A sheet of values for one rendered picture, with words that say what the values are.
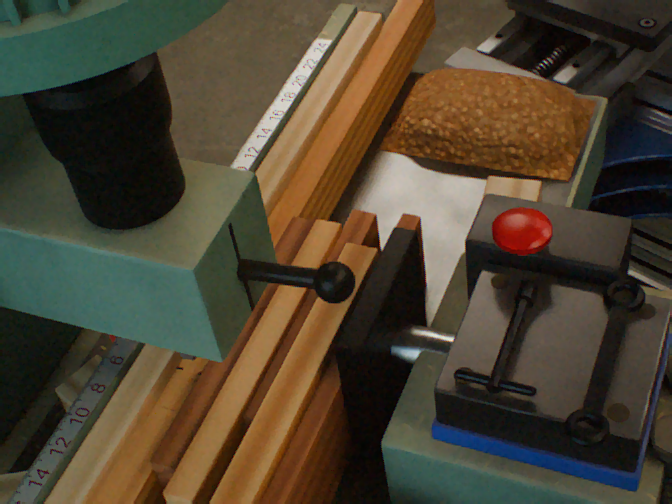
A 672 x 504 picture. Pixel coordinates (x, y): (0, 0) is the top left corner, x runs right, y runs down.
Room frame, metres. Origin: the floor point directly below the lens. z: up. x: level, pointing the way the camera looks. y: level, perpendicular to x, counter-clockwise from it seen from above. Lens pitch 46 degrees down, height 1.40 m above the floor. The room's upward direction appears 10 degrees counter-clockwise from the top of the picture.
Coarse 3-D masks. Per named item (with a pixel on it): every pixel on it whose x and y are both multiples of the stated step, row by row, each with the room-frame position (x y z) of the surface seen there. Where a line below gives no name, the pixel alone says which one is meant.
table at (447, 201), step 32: (576, 96) 0.61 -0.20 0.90; (384, 128) 0.61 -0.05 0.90; (384, 160) 0.57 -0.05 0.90; (416, 160) 0.57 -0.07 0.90; (576, 160) 0.54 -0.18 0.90; (352, 192) 0.55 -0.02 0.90; (384, 192) 0.54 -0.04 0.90; (416, 192) 0.54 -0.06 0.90; (448, 192) 0.53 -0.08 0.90; (480, 192) 0.52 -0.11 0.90; (544, 192) 0.51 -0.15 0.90; (576, 192) 0.51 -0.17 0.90; (384, 224) 0.51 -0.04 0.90; (448, 224) 0.50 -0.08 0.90; (448, 256) 0.47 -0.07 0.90; (352, 480) 0.32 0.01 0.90; (384, 480) 0.31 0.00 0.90
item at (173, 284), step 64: (0, 192) 0.41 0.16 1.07; (64, 192) 0.40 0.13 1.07; (192, 192) 0.38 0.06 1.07; (256, 192) 0.39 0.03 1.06; (0, 256) 0.39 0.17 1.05; (64, 256) 0.37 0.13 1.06; (128, 256) 0.35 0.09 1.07; (192, 256) 0.34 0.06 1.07; (256, 256) 0.37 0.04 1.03; (64, 320) 0.38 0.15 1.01; (128, 320) 0.35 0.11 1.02; (192, 320) 0.34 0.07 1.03
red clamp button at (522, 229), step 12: (504, 216) 0.37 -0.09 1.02; (516, 216) 0.37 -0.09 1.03; (528, 216) 0.37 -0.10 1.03; (540, 216) 0.37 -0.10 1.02; (492, 228) 0.37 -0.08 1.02; (504, 228) 0.37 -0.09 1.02; (516, 228) 0.36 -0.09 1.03; (528, 228) 0.36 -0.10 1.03; (540, 228) 0.36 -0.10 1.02; (504, 240) 0.36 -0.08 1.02; (516, 240) 0.36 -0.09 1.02; (528, 240) 0.36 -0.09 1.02; (540, 240) 0.35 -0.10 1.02; (516, 252) 0.35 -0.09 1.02; (528, 252) 0.35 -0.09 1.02
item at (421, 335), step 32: (384, 256) 0.39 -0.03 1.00; (416, 256) 0.40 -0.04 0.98; (384, 288) 0.37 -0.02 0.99; (416, 288) 0.39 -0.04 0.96; (352, 320) 0.35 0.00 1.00; (384, 320) 0.35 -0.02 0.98; (416, 320) 0.39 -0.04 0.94; (352, 352) 0.33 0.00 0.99; (384, 352) 0.35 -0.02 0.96; (416, 352) 0.35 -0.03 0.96; (352, 384) 0.33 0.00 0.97; (384, 384) 0.34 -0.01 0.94; (352, 416) 0.33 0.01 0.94; (384, 416) 0.34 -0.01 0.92
